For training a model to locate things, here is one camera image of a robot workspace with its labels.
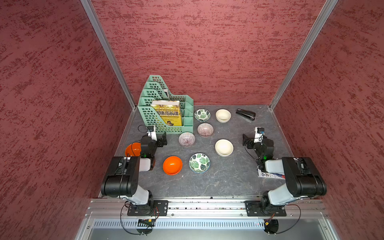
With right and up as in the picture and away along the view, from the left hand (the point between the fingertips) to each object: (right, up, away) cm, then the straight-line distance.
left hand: (158, 134), depth 94 cm
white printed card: (+63, -22, -8) cm, 67 cm away
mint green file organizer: (-4, +31, +9) cm, 33 cm away
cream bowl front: (+43, -9, +2) cm, 44 cm away
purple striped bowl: (+31, +2, +10) cm, 33 cm away
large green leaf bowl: (+27, -17, -4) cm, 32 cm away
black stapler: (+64, +14, +20) cm, 69 cm away
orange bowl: (+10, -18, -7) cm, 22 cm away
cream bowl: (+45, +13, +19) cm, 51 cm away
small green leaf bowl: (+29, +13, +20) cm, 38 cm away
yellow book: (+8, +15, -6) cm, 18 cm away
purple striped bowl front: (+18, -4, +5) cm, 19 cm away
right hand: (+59, 0, 0) cm, 59 cm away
